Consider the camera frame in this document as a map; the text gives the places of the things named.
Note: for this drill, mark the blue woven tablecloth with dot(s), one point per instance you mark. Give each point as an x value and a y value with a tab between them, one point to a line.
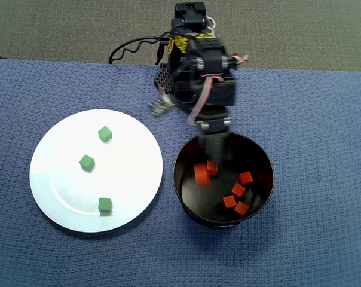
288	119

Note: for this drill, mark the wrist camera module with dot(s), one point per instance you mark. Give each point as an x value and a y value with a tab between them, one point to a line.
161	106

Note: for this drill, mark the white round plate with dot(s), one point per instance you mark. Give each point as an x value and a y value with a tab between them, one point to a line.
129	179

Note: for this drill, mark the green cube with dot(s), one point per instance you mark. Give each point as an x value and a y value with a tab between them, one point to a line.
105	204
105	134
87	163

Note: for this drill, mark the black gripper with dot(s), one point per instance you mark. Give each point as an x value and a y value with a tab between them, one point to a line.
214	126

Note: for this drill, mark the black metal bucket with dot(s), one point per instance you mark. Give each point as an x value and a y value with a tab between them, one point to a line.
198	203

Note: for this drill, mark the red cube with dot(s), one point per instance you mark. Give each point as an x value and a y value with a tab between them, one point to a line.
214	169
241	208
245	178
202	176
238	190
229	202

